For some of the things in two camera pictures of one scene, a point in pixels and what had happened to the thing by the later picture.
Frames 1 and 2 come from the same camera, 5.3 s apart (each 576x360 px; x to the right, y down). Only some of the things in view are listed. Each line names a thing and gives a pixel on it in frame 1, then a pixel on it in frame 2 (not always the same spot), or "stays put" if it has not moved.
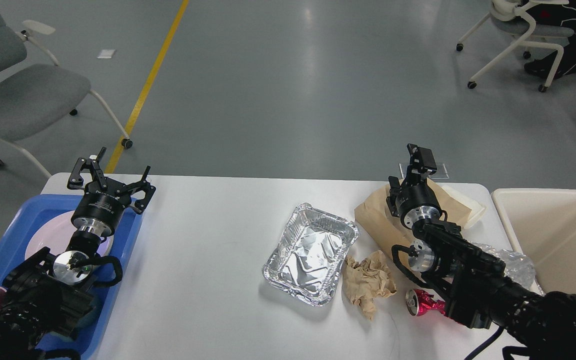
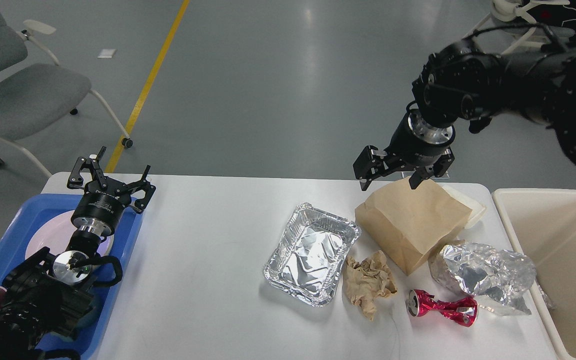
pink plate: x=57 y=233 stays put
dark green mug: x=74 y=305 stays put
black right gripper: x=415 y=200 to x=414 y=141
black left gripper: x=103 y=203 stays put
